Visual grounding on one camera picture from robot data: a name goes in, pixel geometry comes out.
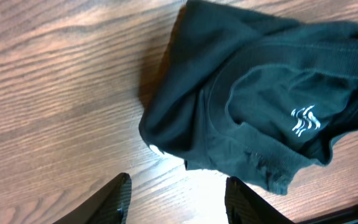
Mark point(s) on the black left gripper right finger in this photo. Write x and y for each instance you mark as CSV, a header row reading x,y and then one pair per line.
x,y
244,206

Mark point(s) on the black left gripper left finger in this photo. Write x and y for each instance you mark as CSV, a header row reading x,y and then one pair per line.
x,y
109,205

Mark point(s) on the dark teal t-shirt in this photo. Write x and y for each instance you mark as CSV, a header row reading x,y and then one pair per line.
x,y
254,96

